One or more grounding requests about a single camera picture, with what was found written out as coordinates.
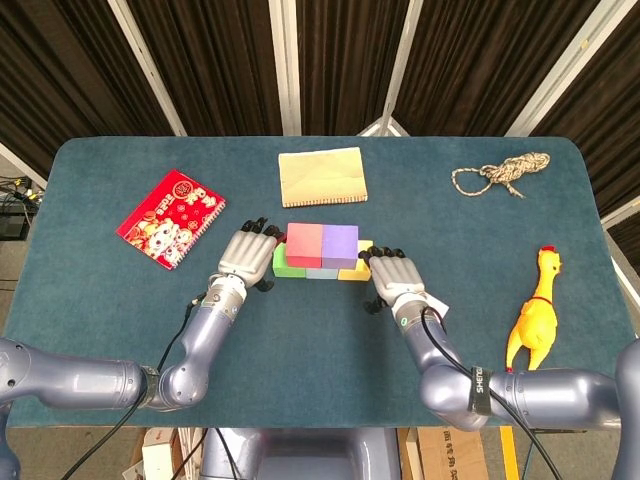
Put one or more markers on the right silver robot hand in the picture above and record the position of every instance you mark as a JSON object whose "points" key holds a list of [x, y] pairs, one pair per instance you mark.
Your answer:
{"points": [[395, 275]]}

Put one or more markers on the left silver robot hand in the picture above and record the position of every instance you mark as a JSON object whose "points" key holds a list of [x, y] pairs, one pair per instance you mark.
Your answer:
{"points": [[245, 255]]}

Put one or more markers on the green foam cube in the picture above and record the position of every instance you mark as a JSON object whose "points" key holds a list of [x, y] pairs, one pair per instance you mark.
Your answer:
{"points": [[280, 265]]}

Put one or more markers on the yellow foam cube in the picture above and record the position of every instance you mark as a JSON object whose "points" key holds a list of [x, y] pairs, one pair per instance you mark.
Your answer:
{"points": [[356, 274]]}

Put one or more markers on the pink foam cube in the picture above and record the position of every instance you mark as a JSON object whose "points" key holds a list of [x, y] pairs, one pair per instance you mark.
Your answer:
{"points": [[439, 304]]}

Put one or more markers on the red foam cube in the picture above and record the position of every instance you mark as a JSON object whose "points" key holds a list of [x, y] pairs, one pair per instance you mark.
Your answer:
{"points": [[304, 245]]}

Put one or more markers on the purple foam cube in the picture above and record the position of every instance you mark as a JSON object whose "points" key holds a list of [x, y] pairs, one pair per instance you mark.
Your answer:
{"points": [[340, 245]]}

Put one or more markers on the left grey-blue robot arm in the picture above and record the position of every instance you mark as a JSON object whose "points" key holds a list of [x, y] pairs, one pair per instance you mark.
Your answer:
{"points": [[75, 380]]}

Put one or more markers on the light blue foam cube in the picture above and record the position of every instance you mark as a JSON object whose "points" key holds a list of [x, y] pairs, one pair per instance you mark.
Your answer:
{"points": [[321, 273]]}

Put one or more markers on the red spiral notebook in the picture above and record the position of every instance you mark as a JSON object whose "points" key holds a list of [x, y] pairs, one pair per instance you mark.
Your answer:
{"points": [[165, 210]]}

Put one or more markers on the pale yellow spiral notebook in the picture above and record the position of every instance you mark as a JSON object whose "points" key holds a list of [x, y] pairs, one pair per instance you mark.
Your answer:
{"points": [[322, 175]]}

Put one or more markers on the teal felt table cover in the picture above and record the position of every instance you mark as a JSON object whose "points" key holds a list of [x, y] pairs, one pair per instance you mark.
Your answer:
{"points": [[325, 380]]}

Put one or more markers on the yellow rubber chicken toy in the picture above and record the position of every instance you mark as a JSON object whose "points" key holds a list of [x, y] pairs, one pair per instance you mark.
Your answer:
{"points": [[532, 325]]}

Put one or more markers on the brown printed cardboard box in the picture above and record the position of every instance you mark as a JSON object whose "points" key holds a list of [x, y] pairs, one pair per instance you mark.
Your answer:
{"points": [[450, 455]]}

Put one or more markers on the dark brown pleated curtain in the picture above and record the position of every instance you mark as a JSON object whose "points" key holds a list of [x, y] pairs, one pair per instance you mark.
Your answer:
{"points": [[225, 65]]}

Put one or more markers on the grey-blue robot torso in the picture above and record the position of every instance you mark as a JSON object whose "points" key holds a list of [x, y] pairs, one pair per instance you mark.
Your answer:
{"points": [[310, 455]]}

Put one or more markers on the white cardboard box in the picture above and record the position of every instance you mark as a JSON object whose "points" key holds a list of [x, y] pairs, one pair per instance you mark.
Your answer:
{"points": [[157, 455]]}

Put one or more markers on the black equipment box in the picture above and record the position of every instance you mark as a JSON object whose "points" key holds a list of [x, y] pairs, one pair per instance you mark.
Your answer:
{"points": [[12, 227]]}

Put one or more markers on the white metal frame post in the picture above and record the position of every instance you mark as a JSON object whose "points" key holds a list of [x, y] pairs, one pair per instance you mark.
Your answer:
{"points": [[286, 65], [404, 50], [147, 65], [565, 65]]}

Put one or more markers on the white metal floor rail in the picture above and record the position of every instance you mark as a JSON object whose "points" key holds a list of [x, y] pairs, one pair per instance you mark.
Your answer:
{"points": [[22, 167], [622, 214]]}

